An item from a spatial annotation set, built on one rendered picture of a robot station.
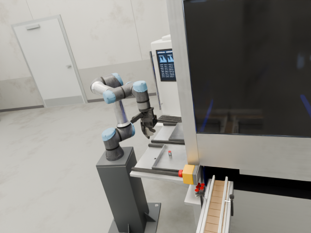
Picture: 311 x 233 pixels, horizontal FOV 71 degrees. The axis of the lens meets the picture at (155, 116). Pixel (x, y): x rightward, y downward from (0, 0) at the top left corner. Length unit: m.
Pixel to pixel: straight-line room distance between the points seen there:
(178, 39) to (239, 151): 0.59
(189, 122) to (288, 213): 0.67
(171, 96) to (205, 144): 1.17
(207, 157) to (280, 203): 0.42
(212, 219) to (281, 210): 0.41
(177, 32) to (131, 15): 4.30
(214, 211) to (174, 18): 0.85
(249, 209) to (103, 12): 4.86
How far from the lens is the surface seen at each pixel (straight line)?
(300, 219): 1.39
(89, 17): 5.58
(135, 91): 1.22
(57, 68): 6.15
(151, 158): 1.55
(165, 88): 2.21
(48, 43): 6.11
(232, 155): 1.14
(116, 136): 1.74
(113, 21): 5.37
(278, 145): 1.10
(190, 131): 1.10
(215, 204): 1.13
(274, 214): 1.37
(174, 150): 1.58
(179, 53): 0.97
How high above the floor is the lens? 1.76
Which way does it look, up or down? 24 degrees down
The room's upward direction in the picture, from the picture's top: 11 degrees counter-clockwise
